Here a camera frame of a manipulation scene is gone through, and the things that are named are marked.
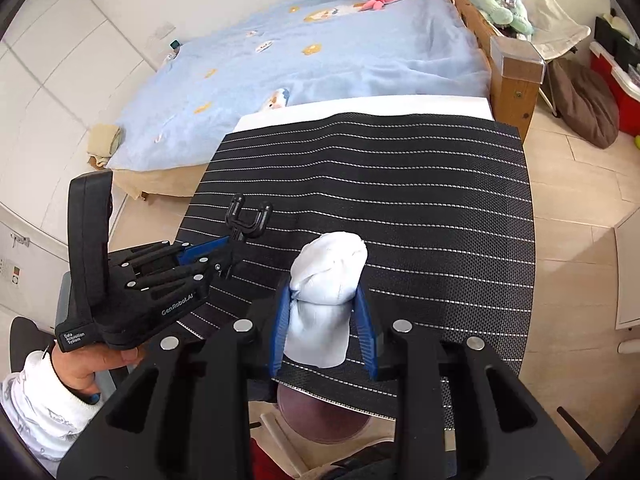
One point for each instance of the wooden bed frame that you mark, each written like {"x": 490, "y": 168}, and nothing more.
{"x": 520, "y": 90}

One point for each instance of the black bag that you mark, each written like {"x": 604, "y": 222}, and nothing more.
{"x": 617, "y": 42}

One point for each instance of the pink plastic bin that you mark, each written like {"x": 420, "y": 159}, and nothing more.
{"x": 325, "y": 417}

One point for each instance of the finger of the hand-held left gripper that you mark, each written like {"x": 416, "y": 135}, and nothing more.
{"x": 200, "y": 272}
{"x": 200, "y": 251}

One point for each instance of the white sock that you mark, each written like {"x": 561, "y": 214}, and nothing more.
{"x": 327, "y": 270}

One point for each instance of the person's left forearm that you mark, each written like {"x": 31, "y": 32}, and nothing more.
{"x": 35, "y": 410}

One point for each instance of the brown floor cushion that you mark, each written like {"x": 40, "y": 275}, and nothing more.
{"x": 585, "y": 105}

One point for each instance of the black striped table mat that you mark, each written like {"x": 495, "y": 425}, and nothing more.
{"x": 400, "y": 200}

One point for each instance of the beige bed sheet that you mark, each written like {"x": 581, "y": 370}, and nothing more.
{"x": 160, "y": 180}

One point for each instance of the light blue printed blanket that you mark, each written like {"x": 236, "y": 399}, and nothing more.
{"x": 300, "y": 75}

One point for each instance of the black chair base leg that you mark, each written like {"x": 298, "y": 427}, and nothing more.
{"x": 580, "y": 435}

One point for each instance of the red cooler box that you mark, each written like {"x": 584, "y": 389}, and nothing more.
{"x": 622, "y": 105}

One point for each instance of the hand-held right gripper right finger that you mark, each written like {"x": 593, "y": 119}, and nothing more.
{"x": 365, "y": 335}

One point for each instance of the white cabinet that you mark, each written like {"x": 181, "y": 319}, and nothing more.
{"x": 630, "y": 270}

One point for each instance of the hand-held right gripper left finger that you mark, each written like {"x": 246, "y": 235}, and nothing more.
{"x": 277, "y": 335}

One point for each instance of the white tube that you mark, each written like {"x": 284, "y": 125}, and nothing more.
{"x": 630, "y": 346}

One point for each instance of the person's left hand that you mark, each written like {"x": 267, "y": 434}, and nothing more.
{"x": 85, "y": 365}

